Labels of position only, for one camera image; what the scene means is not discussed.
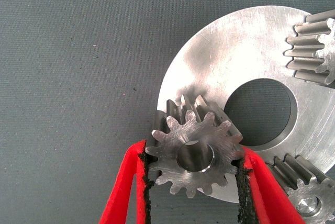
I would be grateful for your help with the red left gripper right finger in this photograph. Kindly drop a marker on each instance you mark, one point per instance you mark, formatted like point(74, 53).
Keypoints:
point(264, 190)

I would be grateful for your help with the round metal carrier plate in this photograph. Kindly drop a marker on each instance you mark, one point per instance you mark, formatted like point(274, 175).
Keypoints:
point(235, 51)

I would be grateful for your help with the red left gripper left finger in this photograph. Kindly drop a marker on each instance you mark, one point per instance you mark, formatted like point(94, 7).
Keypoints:
point(125, 182)

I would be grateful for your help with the dark grey table cloth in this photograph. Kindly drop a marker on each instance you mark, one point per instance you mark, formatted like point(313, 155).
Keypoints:
point(78, 51)

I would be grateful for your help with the small steel planetary gear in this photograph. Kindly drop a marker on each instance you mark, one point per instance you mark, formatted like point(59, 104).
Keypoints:
point(314, 190)
point(193, 135)
point(314, 48)

